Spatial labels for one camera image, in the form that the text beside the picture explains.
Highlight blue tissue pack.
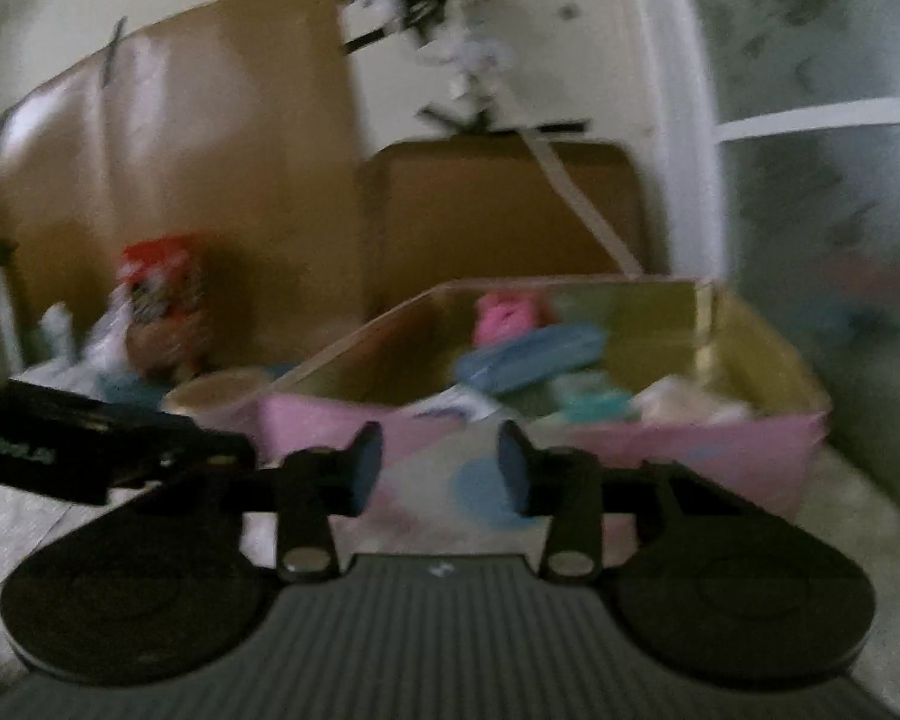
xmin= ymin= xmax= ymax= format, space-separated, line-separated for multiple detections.
xmin=453 ymin=323 xmax=608 ymax=395

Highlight pink cloth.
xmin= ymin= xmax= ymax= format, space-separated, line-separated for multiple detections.
xmin=473 ymin=291 xmax=557 ymax=348

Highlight teal tissue box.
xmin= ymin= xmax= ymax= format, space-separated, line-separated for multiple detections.
xmin=549 ymin=371 xmax=634 ymax=422

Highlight cotton swabs clear pack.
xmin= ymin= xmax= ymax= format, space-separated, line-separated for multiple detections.
xmin=631 ymin=376 xmax=754 ymax=424

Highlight clear plastic bag cups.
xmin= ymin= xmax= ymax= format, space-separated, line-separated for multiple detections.
xmin=82 ymin=291 xmax=136 ymax=385

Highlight white small bottle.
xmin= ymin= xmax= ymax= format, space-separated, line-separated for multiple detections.
xmin=40 ymin=302 xmax=79 ymax=366

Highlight large printed ceramic mug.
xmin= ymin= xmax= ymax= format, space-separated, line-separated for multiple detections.
xmin=160 ymin=367 xmax=271 ymax=440

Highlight pink storage box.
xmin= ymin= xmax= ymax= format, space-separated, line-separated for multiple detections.
xmin=260 ymin=277 xmax=829 ymax=557

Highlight red cereal box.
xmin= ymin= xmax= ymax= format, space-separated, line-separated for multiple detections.
xmin=118 ymin=234 xmax=211 ymax=383

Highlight large brown cardboard board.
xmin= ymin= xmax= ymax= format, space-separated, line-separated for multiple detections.
xmin=0 ymin=0 xmax=365 ymax=366

